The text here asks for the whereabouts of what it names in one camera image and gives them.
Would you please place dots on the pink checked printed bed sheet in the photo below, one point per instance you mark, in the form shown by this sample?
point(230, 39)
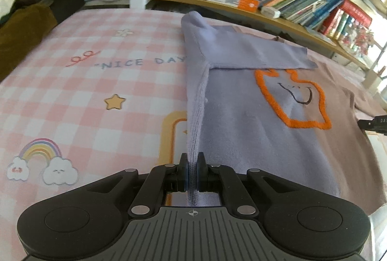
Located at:
point(90, 98)

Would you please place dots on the brown cloth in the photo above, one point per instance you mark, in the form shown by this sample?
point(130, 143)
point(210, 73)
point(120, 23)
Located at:
point(18, 37)

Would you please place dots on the colourful toy packets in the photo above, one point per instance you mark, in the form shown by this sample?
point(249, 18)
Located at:
point(358, 37)

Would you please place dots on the small white packet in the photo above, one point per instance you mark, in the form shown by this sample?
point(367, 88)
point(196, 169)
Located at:
point(270, 11)

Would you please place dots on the wooden bookshelf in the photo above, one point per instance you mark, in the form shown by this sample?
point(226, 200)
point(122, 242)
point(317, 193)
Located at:
point(211, 5)

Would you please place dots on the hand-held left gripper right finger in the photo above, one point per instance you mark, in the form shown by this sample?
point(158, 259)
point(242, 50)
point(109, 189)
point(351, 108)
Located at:
point(202, 172)

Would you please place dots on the red boxed book set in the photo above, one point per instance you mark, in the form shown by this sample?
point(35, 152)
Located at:
point(353, 10)

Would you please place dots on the purple and pink sweater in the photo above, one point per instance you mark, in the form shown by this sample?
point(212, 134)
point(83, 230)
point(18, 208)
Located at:
point(242, 98)

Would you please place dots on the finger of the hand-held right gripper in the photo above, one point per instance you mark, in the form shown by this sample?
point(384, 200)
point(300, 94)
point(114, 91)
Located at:
point(370, 124)

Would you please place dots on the black cloth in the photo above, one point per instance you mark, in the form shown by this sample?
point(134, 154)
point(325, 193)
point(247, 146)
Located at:
point(66, 1)

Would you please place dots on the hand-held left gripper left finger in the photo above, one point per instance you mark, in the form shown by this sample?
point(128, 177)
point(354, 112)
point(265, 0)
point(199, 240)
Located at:
point(183, 172)

